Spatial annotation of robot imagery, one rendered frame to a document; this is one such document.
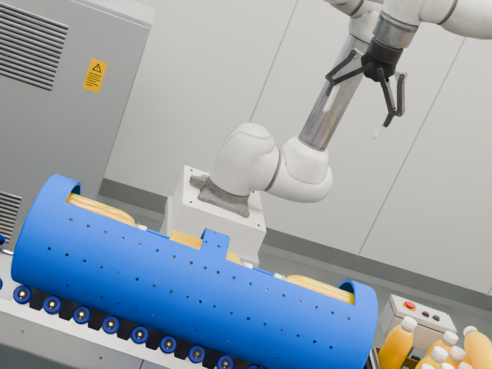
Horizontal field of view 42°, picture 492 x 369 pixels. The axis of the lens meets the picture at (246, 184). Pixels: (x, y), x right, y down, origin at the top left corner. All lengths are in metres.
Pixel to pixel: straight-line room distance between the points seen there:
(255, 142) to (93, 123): 1.18
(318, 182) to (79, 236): 0.89
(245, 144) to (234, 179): 0.12
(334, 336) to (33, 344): 0.73
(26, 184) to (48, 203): 1.63
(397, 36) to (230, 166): 0.81
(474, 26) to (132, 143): 3.20
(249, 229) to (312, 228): 2.67
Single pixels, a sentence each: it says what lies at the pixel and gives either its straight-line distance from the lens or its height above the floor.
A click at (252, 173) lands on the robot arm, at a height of 1.26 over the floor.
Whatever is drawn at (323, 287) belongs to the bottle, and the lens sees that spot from 1.65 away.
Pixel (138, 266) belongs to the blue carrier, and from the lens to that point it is 1.52.
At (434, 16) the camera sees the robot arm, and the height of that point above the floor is 1.91.
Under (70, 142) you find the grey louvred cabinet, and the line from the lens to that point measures 3.07.
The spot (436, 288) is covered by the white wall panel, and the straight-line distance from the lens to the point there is 5.25.
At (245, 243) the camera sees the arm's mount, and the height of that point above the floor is 1.04.
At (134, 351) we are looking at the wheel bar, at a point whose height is 0.92.
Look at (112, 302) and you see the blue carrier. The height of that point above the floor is 1.04.
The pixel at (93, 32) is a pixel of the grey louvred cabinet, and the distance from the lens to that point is 2.93.
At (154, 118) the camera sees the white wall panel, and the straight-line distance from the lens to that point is 4.32.
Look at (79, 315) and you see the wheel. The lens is 1.64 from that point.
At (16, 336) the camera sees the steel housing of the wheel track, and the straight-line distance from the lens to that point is 1.70.
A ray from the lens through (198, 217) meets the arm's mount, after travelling 2.04.
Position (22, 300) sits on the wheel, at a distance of 1.66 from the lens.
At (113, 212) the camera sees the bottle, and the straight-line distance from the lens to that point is 1.60.
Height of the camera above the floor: 1.90
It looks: 19 degrees down
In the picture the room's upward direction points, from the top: 22 degrees clockwise
